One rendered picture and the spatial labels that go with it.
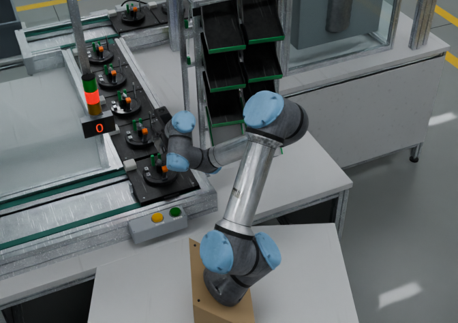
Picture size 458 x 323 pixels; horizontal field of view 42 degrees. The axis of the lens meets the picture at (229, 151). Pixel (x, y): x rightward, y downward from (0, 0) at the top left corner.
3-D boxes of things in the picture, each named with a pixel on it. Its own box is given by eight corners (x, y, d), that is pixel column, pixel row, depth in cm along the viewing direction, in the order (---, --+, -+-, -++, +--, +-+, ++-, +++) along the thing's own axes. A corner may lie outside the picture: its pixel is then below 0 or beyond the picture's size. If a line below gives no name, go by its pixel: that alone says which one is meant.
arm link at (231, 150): (321, 106, 183) (206, 152, 212) (300, 96, 175) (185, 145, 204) (326, 141, 179) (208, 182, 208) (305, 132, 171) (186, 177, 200)
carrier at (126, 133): (178, 150, 250) (175, 127, 242) (123, 166, 243) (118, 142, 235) (159, 119, 267) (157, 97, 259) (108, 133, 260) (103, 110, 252)
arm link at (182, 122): (172, 131, 189) (174, 106, 191) (165, 139, 200) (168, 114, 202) (195, 135, 192) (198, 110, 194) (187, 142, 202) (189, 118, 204)
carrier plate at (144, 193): (200, 188, 232) (199, 184, 230) (141, 206, 225) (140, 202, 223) (178, 152, 249) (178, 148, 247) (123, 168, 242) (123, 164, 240)
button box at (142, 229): (188, 227, 223) (187, 215, 219) (134, 244, 217) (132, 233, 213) (181, 214, 228) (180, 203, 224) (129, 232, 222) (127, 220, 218)
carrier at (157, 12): (200, 18, 342) (199, -3, 334) (160, 26, 335) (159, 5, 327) (185, 1, 359) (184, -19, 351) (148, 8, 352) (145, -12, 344)
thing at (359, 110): (420, 161, 386) (450, 45, 331) (269, 211, 353) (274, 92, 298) (362, 106, 434) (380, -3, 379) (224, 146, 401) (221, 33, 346)
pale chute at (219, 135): (247, 165, 237) (249, 164, 232) (215, 170, 234) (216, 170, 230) (234, 97, 239) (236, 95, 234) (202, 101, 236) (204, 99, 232)
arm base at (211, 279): (241, 313, 185) (263, 297, 181) (204, 296, 178) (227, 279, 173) (236, 274, 196) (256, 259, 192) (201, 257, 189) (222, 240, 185)
